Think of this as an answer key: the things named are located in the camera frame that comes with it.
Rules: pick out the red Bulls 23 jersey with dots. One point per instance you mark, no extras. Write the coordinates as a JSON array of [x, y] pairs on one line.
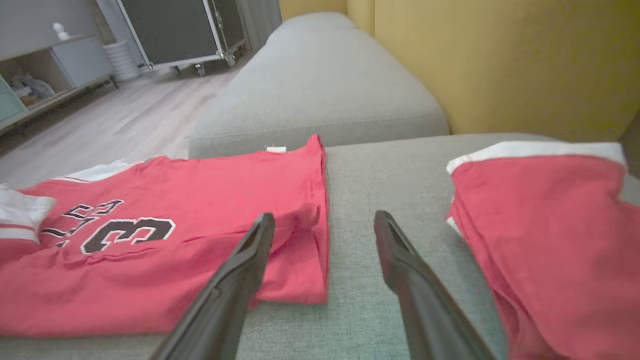
[[210, 200]]

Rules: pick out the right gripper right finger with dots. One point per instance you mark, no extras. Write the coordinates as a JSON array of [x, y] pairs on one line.
[[420, 300]]

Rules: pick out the narrow grey sofa cushion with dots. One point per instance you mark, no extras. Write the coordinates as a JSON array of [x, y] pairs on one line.
[[320, 85]]

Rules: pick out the red shorts with white trim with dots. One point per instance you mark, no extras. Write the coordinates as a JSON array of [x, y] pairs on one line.
[[550, 235]]

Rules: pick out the white ribbed bin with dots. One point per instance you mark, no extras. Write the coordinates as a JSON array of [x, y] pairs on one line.
[[122, 60]]

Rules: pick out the pale grey curtain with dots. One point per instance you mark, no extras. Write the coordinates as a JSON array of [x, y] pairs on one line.
[[262, 20]]

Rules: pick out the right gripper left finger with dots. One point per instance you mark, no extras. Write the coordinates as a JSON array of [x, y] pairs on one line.
[[230, 300]]

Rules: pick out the grey low sideboard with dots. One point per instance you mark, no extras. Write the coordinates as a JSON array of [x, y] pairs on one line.
[[80, 60]]

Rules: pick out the wide grey sofa seat cushion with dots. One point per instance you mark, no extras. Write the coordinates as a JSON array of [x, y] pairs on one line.
[[360, 190]]

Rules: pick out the black wheeled flight case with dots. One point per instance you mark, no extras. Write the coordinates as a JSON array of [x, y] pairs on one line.
[[175, 27]]

